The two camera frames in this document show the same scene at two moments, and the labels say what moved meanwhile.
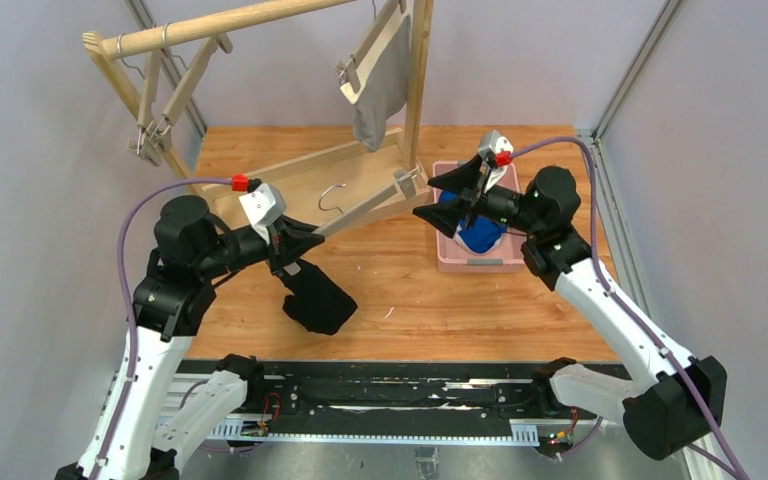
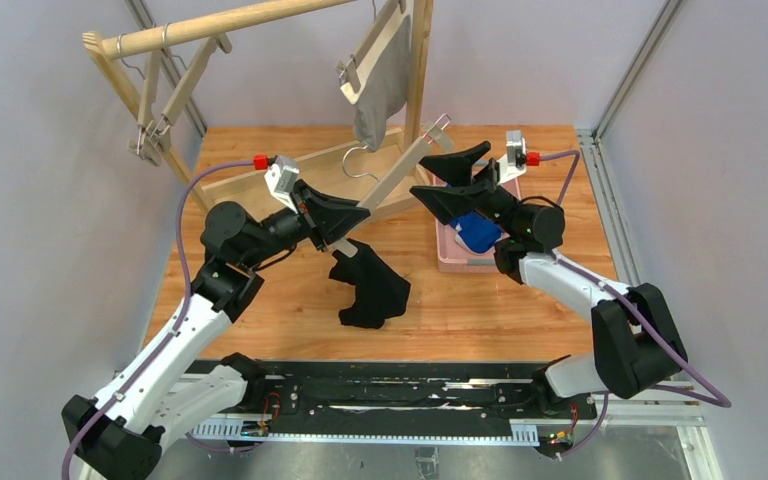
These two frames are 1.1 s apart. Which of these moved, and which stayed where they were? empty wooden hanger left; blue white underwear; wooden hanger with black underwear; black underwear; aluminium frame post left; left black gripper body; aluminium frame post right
Moved: black underwear; wooden hanger with black underwear; left black gripper body
Stayed: blue white underwear; empty wooden hanger left; aluminium frame post left; aluminium frame post right
